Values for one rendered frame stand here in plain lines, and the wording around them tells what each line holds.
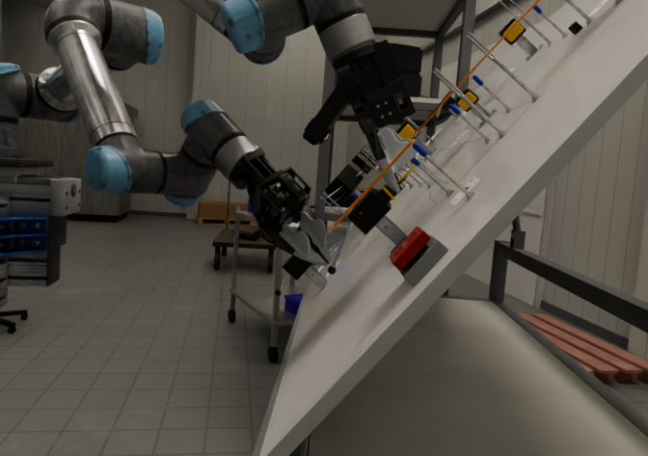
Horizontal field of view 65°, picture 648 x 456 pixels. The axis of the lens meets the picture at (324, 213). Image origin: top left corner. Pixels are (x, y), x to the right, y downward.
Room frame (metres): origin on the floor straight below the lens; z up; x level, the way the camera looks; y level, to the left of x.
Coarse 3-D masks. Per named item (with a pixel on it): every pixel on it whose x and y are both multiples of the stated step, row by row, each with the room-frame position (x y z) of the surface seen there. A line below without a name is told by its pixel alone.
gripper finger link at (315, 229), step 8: (304, 216) 0.82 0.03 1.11; (304, 224) 0.83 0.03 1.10; (312, 224) 0.81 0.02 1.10; (320, 224) 0.79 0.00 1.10; (312, 232) 0.82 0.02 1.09; (320, 232) 0.80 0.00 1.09; (312, 240) 0.81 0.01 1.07; (320, 240) 0.81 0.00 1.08; (312, 248) 0.82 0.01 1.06; (320, 248) 0.81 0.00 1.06; (328, 248) 0.81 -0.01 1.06; (328, 256) 0.80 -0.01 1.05
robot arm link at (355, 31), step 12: (336, 24) 0.72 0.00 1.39; (348, 24) 0.72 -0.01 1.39; (360, 24) 0.72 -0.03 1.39; (324, 36) 0.74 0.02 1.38; (336, 36) 0.72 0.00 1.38; (348, 36) 0.72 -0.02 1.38; (360, 36) 0.72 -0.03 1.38; (372, 36) 0.74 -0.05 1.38; (324, 48) 0.75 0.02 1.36; (336, 48) 0.73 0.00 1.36; (348, 48) 0.72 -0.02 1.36
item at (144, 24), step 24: (120, 0) 1.07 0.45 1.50; (120, 24) 1.04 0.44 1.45; (144, 24) 1.08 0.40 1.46; (120, 48) 1.06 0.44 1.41; (144, 48) 1.09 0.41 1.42; (48, 72) 1.30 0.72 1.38; (48, 96) 1.29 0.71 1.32; (72, 96) 1.28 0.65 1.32; (48, 120) 1.36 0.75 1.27; (72, 120) 1.39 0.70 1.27
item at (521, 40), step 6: (510, 24) 1.14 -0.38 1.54; (504, 30) 1.15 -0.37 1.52; (522, 36) 1.16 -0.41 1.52; (510, 42) 1.15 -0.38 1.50; (516, 42) 1.17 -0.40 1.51; (522, 42) 1.18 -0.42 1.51; (528, 42) 1.17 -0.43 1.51; (528, 48) 1.18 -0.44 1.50; (534, 48) 1.17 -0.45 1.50; (528, 54) 1.17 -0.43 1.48
